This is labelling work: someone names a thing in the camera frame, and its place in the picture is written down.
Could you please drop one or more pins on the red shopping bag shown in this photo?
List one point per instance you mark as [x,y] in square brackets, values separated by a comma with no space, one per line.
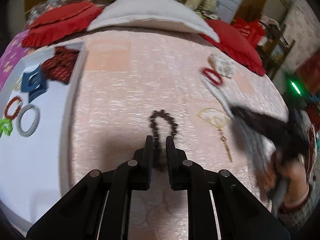
[250,31]

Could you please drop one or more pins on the red dotted scrunchie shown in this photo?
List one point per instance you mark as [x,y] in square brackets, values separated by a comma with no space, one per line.
[58,67]

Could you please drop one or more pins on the pink quilted bedspread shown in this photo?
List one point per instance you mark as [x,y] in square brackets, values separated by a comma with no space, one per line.
[137,80]

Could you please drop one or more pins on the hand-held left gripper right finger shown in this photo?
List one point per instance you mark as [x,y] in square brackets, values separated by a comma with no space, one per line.
[170,155]

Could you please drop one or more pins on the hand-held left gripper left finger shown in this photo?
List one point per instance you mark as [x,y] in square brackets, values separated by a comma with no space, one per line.
[150,155]

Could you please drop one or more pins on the white dotted scrunchie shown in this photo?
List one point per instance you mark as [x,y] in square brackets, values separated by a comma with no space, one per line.
[223,66]

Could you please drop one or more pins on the white bead band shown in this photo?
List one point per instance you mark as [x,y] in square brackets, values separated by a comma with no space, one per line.
[220,97]

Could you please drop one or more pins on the blue hair claw clip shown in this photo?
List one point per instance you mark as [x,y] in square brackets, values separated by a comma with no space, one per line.
[27,82]

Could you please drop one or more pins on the person's right hand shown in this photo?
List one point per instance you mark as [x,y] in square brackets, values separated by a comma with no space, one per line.
[292,180]

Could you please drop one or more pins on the red ruffled pillow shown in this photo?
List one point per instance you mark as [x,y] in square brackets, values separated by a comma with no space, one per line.
[235,47]

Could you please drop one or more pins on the person's right forearm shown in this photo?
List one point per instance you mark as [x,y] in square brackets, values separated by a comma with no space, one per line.
[300,212]

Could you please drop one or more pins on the white tray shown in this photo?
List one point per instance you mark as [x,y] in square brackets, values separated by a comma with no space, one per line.
[37,167]

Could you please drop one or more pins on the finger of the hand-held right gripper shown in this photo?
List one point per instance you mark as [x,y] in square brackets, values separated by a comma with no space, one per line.
[260,125]

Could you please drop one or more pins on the purple patterned cloth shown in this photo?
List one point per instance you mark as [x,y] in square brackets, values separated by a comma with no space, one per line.
[12,55]

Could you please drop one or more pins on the red fringed pillow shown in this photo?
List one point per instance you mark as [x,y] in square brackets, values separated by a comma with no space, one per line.
[60,22]

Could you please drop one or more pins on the white pillow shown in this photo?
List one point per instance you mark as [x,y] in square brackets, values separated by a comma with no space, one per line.
[150,10]

